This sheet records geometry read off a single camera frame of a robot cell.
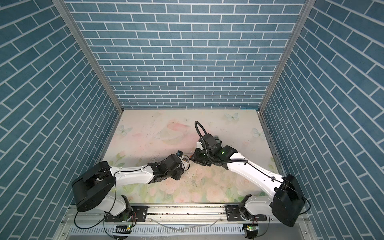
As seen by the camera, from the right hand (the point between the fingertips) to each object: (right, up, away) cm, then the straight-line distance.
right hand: (189, 157), depth 77 cm
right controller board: (+32, -36, -3) cm, 48 cm away
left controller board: (-32, -34, -5) cm, 47 cm away
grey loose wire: (+9, -31, -6) cm, 33 cm away
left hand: (-5, -12, +12) cm, 17 cm away
